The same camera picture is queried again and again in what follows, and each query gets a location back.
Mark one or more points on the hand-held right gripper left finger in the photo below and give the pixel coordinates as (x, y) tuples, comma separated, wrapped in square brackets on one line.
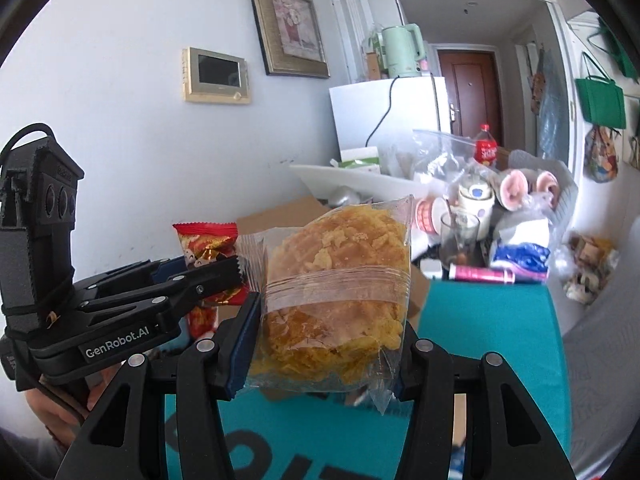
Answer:
[(245, 340)]

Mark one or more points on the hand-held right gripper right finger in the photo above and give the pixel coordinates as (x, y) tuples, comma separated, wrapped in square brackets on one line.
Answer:
[(425, 360)]

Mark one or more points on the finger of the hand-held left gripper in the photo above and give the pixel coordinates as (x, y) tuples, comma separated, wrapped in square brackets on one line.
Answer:
[(210, 285), (170, 267)]

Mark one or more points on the red festive snack packet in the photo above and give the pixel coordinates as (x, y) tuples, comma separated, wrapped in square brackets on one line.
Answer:
[(205, 242)]

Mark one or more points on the brown cardboard box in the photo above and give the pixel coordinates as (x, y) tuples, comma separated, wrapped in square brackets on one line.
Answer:
[(280, 217)]

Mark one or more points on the yellow crispy snack clear bag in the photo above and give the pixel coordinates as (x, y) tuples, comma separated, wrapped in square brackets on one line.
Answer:
[(330, 285)]

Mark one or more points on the person's left hand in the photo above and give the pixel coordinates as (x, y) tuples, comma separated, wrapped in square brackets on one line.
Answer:
[(57, 412)]

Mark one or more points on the teal printed mat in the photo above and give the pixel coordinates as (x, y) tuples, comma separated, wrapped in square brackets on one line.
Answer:
[(490, 340)]

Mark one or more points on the pink tube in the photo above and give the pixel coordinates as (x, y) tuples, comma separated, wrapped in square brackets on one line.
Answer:
[(480, 274)]

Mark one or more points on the drinking glass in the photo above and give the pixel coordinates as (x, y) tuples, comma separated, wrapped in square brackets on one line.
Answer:
[(460, 240)]

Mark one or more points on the blue tissue pack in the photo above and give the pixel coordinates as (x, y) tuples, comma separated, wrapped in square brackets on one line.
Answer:
[(520, 257)]

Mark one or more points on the pink instant cup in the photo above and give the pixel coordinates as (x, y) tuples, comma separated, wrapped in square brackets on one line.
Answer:
[(430, 215)]

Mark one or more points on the white tray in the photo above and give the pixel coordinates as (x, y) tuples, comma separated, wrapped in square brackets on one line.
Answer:
[(325, 177)]

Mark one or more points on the silver round object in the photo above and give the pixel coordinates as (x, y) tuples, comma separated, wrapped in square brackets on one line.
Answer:
[(345, 196)]

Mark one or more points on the white plastic bag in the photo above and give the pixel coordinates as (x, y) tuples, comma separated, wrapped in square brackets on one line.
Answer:
[(525, 227)]

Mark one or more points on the white mug with blue print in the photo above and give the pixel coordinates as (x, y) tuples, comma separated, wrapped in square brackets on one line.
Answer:
[(475, 195)]

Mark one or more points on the pile of snack bags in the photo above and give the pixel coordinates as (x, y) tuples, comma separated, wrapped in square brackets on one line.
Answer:
[(590, 267)]

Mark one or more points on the green white box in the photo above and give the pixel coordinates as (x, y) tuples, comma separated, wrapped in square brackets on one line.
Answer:
[(360, 157)]

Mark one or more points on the clear zip bag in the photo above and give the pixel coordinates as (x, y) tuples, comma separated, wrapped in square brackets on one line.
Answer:
[(440, 155)]

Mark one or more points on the red cap soda bottle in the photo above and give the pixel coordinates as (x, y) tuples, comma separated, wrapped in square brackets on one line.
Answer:
[(486, 150)]

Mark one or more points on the white fridge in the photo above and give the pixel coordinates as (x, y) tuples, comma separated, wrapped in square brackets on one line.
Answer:
[(415, 110)]

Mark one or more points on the brown door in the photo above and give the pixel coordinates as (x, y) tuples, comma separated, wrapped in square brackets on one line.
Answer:
[(472, 95)]

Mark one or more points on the patterned cloth bag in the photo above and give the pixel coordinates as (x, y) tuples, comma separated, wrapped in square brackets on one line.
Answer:
[(602, 157)]

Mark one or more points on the framed picture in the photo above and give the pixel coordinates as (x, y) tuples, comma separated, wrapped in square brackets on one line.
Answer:
[(290, 25)]

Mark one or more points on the blue plastic bag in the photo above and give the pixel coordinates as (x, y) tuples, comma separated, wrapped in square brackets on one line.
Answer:
[(552, 110)]

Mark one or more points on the mint green kettle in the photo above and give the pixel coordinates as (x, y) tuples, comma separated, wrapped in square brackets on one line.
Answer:
[(402, 52)]

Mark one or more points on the large green tote bag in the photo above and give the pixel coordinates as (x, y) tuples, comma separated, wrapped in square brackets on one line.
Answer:
[(600, 102)]

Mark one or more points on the tilted green tote bag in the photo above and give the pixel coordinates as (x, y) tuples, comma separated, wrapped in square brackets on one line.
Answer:
[(622, 55)]

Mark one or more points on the beige wall intercom panel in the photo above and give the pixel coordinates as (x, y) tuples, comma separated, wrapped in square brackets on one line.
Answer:
[(215, 75)]

